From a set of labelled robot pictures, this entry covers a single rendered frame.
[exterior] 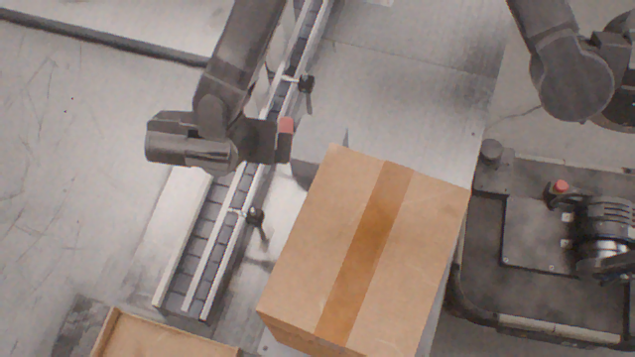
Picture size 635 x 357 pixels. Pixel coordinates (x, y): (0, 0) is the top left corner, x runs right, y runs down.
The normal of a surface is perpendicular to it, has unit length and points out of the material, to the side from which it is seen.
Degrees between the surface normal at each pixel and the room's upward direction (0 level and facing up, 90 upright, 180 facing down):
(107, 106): 0
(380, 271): 0
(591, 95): 51
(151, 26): 0
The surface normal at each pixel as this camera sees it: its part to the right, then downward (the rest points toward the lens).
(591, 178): -0.07, -0.40
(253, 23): -0.14, 0.47
